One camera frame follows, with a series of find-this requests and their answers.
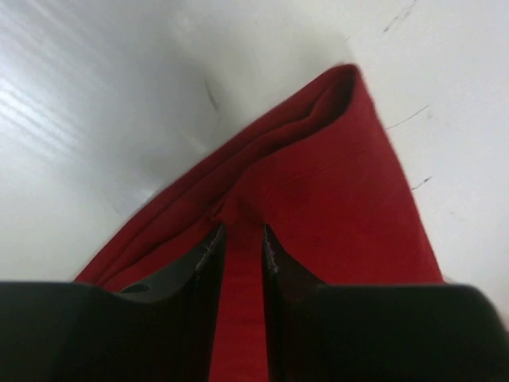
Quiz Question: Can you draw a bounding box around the dark red t-shirt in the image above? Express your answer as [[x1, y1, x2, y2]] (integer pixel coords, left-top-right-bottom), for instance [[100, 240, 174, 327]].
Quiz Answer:
[[78, 64, 443, 381]]

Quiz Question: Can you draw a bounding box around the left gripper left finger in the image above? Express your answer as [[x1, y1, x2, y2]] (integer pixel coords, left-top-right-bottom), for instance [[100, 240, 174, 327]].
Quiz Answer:
[[1, 226, 226, 381]]

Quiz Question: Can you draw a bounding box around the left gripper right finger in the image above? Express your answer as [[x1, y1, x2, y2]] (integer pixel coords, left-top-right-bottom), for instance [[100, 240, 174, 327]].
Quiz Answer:
[[262, 227, 508, 381]]

